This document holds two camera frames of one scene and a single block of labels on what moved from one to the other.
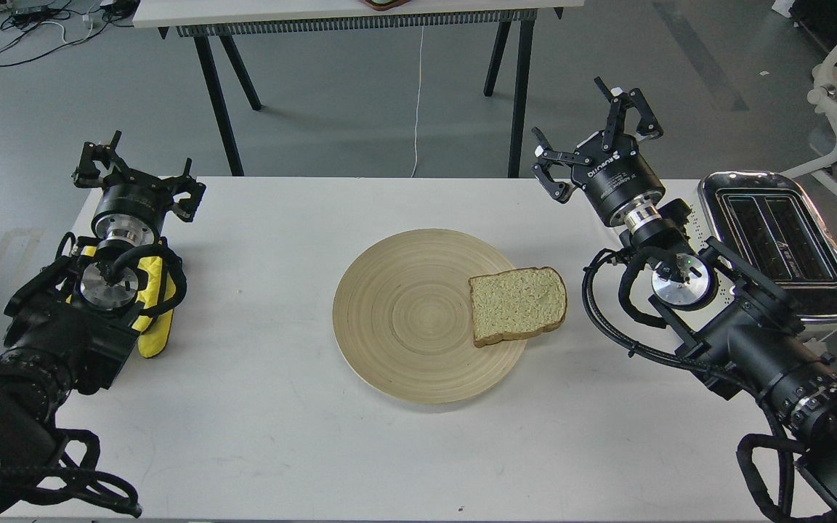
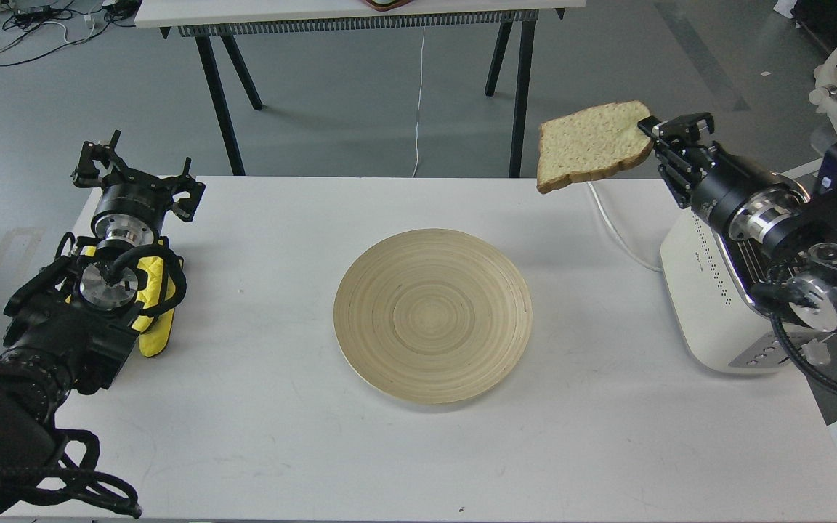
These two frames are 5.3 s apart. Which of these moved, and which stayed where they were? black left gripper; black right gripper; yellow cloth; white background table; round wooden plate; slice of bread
Moved: slice of bread; black right gripper
Stayed: white background table; yellow cloth; black left gripper; round wooden plate
